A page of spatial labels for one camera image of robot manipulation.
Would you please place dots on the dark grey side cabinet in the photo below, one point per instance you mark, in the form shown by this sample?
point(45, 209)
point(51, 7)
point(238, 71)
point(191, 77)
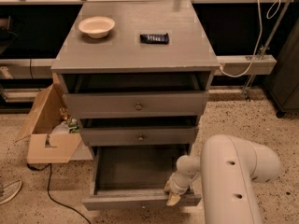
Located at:
point(282, 84)

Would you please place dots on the white paper bowl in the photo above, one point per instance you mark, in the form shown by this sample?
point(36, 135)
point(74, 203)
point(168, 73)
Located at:
point(96, 27)

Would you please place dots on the grey middle drawer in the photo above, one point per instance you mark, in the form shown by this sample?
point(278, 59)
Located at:
point(139, 136)

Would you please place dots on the grey drawer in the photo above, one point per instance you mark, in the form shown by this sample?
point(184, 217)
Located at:
point(136, 104)
point(132, 176)
point(139, 136)

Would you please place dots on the grey drawer cabinet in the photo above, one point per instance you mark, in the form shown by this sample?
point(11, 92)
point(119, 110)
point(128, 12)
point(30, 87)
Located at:
point(120, 62)

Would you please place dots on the open cardboard box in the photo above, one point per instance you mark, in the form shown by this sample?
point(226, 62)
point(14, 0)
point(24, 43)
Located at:
point(46, 146)

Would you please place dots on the metal stand pole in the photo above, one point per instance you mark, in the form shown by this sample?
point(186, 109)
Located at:
point(248, 84)

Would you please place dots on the white sneaker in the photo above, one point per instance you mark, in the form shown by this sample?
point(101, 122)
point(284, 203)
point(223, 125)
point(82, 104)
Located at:
point(9, 189)

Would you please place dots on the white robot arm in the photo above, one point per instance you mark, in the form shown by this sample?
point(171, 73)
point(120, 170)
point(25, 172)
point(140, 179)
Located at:
point(227, 168)

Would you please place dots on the grey bottom drawer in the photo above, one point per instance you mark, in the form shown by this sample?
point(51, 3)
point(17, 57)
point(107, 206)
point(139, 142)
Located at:
point(132, 176)

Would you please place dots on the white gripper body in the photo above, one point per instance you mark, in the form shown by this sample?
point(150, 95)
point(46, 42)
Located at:
point(177, 184)

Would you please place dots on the grey top drawer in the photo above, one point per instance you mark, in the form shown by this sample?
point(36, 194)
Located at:
point(136, 104)

